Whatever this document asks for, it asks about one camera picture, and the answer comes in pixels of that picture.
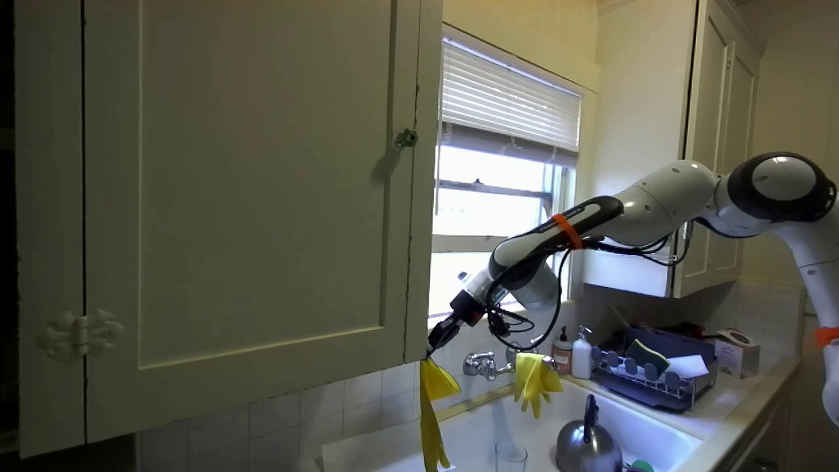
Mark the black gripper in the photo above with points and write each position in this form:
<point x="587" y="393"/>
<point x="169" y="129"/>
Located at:
<point x="466" y="311"/>

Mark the yellow rubber glove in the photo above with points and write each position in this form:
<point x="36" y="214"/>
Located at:
<point x="433" y="384"/>

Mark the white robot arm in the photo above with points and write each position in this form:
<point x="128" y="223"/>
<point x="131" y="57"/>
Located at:
<point x="774" y="193"/>

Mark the yellow glove on faucet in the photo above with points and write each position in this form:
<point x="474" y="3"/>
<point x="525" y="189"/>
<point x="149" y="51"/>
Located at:
<point x="533" y="380"/>

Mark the dark soap dispenser bottle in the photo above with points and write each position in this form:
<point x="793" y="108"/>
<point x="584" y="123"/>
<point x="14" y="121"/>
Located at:
<point x="563" y="352"/>

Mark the white soap bottle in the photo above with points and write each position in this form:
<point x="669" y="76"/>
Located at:
<point x="584" y="355"/>

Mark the steel kettle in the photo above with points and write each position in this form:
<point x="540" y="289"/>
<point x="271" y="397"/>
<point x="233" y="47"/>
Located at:
<point x="587" y="443"/>

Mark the blue dish rack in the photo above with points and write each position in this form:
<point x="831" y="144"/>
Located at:
<point x="658" y="367"/>

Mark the white window blind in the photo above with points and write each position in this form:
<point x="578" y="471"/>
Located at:
<point x="496" y="95"/>

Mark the white upper cabinet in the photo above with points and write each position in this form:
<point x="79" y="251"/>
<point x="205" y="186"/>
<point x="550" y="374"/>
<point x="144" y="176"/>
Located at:
<point x="220" y="202"/>

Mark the white box on counter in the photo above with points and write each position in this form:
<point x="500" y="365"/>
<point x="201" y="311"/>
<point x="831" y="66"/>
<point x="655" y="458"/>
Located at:
<point x="738" y="355"/>

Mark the chrome wall faucet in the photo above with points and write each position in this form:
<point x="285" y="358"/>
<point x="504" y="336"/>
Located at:
<point x="483" y="365"/>

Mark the white right wall cabinet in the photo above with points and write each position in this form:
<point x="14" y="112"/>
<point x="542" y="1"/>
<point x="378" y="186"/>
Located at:
<point x="679" y="81"/>

